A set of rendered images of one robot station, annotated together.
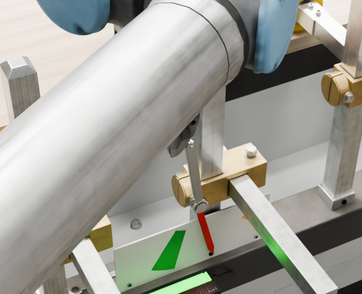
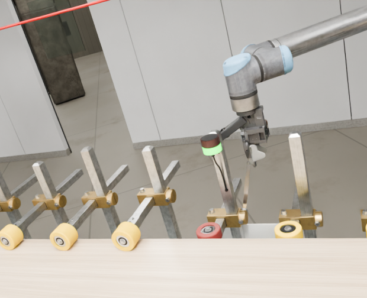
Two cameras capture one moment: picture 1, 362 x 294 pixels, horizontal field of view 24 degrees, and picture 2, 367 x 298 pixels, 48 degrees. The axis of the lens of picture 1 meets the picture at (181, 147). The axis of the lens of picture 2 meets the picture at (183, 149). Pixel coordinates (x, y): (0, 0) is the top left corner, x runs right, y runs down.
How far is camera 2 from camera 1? 1.95 m
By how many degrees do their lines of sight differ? 101
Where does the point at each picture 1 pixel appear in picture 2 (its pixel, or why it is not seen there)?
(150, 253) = (267, 232)
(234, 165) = (221, 210)
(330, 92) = (174, 196)
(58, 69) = (249, 260)
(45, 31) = (234, 289)
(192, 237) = (248, 232)
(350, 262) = not seen: outside the picture
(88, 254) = (295, 206)
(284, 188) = not seen: hidden behind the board
